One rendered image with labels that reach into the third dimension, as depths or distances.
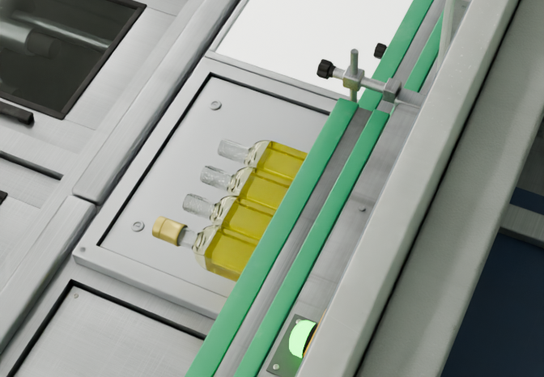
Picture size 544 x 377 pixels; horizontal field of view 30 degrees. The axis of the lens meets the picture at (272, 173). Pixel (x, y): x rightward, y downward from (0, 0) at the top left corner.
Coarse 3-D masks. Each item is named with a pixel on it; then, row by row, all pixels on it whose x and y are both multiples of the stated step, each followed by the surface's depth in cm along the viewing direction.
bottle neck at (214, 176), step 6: (204, 168) 158; (210, 168) 158; (216, 168) 158; (204, 174) 157; (210, 174) 157; (216, 174) 157; (222, 174) 157; (228, 174) 157; (204, 180) 158; (210, 180) 157; (216, 180) 157; (222, 180) 156; (228, 180) 156; (216, 186) 157; (222, 186) 157
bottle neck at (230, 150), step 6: (222, 144) 161; (228, 144) 160; (234, 144) 160; (240, 144) 161; (222, 150) 161; (228, 150) 160; (234, 150) 160; (240, 150) 160; (246, 150) 160; (228, 156) 161; (234, 156) 160; (240, 156) 160; (240, 162) 160
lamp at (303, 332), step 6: (300, 324) 120; (306, 324) 120; (312, 324) 120; (294, 330) 119; (300, 330) 119; (306, 330) 119; (312, 330) 119; (294, 336) 119; (300, 336) 119; (306, 336) 119; (294, 342) 119; (300, 342) 119; (306, 342) 118; (294, 348) 119; (300, 348) 119; (306, 348) 118; (300, 354) 119
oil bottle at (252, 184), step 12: (240, 168) 156; (252, 168) 155; (240, 180) 154; (252, 180) 154; (264, 180) 154; (276, 180) 154; (288, 180) 154; (228, 192) 155; (240, 192) 153; (252, 192) 153; (264, 192) 153; (276, 192) 153; (264, 204) 152; (276, 204) 152
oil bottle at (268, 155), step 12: (264, 144) 158; (276, 144) 158; (252, 156) 157; (264, 156) 157; (276, 156) 157; (288, 156) 157; (300, 156) 157; (264, 168) 156; (276, 168) 156; (288, 168) 155
